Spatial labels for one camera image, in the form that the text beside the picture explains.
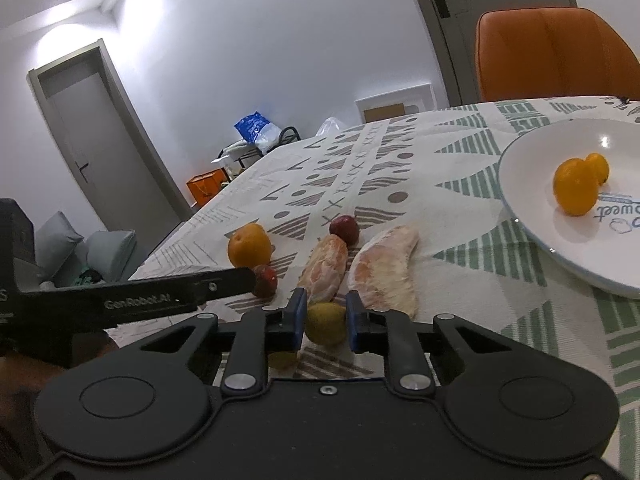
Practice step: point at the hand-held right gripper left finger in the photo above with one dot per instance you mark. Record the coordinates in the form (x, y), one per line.
(298, 317)

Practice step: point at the large peeled pomelo segment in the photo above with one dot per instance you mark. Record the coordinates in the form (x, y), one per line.
(387, 272)

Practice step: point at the orange chair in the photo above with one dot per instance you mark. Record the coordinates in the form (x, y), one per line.
(550, 55)

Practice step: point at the orange box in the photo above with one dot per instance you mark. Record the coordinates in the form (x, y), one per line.
(206, 187)

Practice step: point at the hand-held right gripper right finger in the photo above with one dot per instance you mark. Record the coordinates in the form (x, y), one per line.
(354, 322)

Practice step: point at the blue plastic bag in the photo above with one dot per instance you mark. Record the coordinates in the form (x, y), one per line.
(252, 127)

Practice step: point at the white plastic bag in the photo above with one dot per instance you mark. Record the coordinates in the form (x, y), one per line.
(330, 126)

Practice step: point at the grey cushion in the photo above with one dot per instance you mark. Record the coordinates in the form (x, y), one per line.
(111, 255)
(57, 245)

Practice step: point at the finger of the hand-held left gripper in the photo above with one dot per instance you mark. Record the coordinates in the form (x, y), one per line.
(220, 285)

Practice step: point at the patterned tablecloth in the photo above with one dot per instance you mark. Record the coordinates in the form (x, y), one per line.
(450, 230)

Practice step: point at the white foam packaging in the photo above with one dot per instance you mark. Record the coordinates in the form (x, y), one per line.
(395, 102)

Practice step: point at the white plate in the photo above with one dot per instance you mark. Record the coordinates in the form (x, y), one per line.
(545, 245)

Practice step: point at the small peeled pomelo segment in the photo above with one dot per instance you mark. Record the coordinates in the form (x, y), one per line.
(324, 272)

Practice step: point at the person's left hand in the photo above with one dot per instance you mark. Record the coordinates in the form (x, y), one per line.
(22, 375)

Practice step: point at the small bright red fruit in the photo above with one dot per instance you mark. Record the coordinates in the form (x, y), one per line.
(265, 280)

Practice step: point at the small green fruit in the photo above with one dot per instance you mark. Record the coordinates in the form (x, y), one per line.
(326, 324)
(282, 360)

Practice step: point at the orange mandarin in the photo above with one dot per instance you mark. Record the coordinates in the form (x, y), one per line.
(249, 251)
(575, 187)

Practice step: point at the small orange kumquat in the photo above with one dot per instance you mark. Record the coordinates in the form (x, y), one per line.
(600, 167)

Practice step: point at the dark red fruit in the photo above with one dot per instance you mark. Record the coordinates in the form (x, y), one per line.
(344, 230)

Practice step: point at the black metal rack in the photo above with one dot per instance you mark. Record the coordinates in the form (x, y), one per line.
(290, 136)

